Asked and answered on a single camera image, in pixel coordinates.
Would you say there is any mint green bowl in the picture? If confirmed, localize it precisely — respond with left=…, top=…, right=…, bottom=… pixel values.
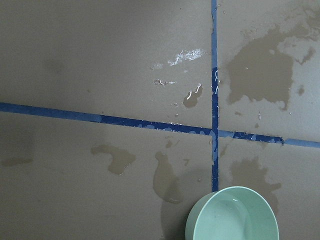
left=184, top=186, right=280, bottom=240

